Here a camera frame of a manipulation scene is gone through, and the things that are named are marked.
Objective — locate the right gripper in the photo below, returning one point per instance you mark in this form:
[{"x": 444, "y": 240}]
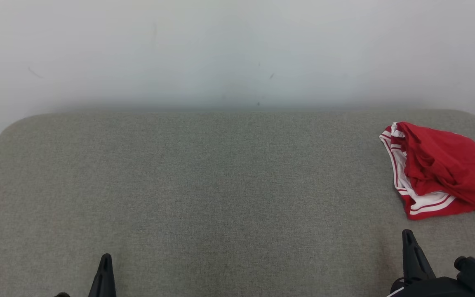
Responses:
[{"x": 431, "y": 288}]

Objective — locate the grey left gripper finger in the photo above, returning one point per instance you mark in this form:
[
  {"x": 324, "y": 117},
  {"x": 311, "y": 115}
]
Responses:
[
  {"x": 62, "y": 295},
  {"x": 104, "y": 280}
]

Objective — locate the red basketball jersey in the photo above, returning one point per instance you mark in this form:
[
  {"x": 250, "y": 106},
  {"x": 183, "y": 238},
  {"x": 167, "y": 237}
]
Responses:
[{"x": 447, "y": 165}]

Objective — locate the grey fabric sofa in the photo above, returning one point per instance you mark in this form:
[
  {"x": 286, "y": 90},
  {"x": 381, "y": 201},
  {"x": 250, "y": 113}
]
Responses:
[{"x": 221, "y": 185}]

